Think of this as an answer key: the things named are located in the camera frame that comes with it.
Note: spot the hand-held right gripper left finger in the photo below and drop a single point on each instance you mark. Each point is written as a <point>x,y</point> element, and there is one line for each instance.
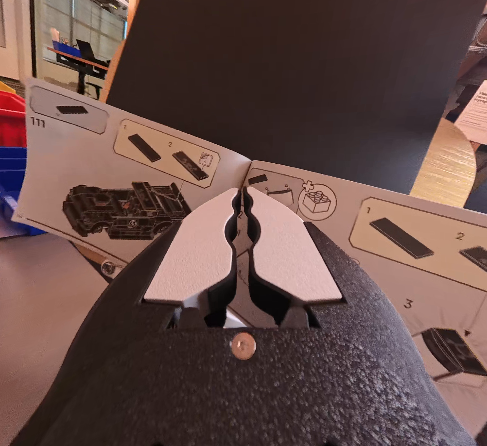
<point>194,255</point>

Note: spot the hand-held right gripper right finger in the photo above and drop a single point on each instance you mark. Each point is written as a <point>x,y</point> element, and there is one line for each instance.
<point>293,259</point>

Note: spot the lego instruction booklet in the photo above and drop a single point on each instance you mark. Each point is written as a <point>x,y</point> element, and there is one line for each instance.
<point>95,156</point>

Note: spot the blue storage bin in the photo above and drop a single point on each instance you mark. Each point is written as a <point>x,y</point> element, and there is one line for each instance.
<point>11,172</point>

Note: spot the round wooden table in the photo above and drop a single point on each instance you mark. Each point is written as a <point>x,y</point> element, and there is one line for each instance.
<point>445,172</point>

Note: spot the black divider board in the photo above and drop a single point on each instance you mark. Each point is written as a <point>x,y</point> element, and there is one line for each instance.
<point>285,73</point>

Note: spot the wooden office desk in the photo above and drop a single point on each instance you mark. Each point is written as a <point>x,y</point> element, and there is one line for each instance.
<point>83,61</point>

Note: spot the red storage bin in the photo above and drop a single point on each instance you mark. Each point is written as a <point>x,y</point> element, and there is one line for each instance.
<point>11,122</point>

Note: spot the white paper sign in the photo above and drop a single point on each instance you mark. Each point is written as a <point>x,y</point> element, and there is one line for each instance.
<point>475,115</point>

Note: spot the yellow storage bin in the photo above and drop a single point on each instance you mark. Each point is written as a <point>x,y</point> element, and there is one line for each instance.
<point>7,86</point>

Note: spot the black floor lamp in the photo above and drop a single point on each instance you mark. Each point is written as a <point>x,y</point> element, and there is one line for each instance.
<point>32,16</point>

